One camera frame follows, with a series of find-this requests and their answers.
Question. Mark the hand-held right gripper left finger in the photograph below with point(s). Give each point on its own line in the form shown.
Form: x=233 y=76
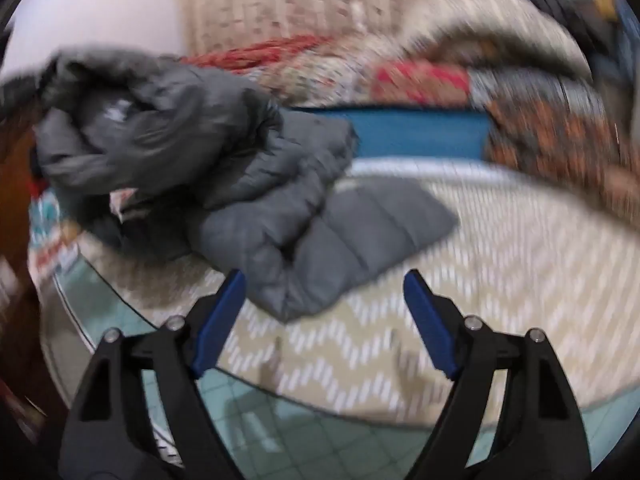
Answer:
x=224 y=320

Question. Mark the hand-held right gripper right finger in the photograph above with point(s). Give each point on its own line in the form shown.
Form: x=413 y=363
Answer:
x=429 y=320

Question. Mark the grey puffer jacket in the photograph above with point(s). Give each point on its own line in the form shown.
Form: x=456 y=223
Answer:
x=240 y=230

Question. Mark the beige chevron blanket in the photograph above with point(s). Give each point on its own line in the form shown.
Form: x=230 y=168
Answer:
x=500 y=285

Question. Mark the teal grid bed sheet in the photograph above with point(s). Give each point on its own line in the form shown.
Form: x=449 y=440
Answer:
x=310 y=440

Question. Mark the floral patchwork quilt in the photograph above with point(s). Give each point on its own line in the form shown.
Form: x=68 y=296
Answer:
x=425 y=80

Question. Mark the carved wooden headboard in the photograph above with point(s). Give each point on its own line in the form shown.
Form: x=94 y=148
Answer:
x=15 y=200

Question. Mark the cream striped blanket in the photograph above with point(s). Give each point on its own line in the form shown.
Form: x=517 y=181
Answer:
x=500 y=25

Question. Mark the beige patterned curtain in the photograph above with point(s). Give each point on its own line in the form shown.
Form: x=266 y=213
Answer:
x=300 y=0

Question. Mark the dark cloth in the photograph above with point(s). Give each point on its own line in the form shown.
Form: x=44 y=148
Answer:
x=560 y=0

